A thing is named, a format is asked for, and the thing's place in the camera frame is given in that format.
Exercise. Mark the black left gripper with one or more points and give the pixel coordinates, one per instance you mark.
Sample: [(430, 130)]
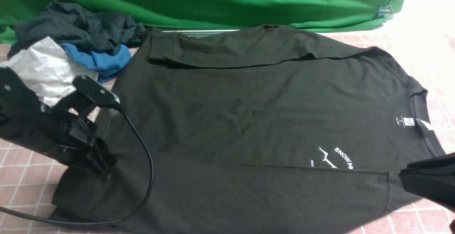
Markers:
[(79, 148)]

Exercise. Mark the dark gray long-sleeve shirt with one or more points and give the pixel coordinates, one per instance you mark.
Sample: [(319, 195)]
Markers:
[(271, 130)]

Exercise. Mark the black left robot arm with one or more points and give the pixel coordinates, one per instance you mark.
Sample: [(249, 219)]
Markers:
[(28, 122)]

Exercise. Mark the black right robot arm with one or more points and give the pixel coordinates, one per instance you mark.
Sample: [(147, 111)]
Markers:
[(432, 179)]

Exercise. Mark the pink checkered tablecloth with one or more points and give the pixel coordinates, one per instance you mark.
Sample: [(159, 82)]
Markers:
[(28, 180)]

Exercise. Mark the crumpled white garment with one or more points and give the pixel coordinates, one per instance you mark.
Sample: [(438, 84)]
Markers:
[(46, 69)]

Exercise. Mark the crumpled blue garment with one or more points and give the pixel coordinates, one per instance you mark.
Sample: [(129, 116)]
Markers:
[(107, 66)]

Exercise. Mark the crumpled black garment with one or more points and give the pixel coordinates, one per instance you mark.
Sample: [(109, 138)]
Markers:
[(71, 23)]

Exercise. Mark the metal binder clip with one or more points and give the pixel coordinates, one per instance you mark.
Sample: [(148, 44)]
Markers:
[(385, 11)]

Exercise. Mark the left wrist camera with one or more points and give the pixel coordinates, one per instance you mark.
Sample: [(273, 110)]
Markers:
[(97, 94)]

